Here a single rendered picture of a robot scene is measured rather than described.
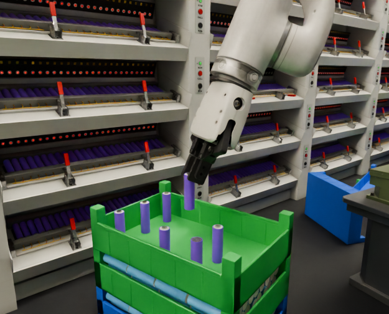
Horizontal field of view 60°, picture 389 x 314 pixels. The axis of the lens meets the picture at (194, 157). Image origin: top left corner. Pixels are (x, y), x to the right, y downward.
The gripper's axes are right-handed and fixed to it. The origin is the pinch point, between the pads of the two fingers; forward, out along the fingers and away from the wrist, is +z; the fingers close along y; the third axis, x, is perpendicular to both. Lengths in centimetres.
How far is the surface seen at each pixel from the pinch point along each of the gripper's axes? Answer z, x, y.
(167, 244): 12.8, 1.3, -3.5
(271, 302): 15.1, -16.3, -11.8
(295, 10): -71, -55, 76
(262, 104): -28, -54, 70
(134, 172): 14, -8, 54
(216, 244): 9.8, -5.5, -6.3
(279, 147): -15, -75, 74
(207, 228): 11.3, -11.0, 6.3
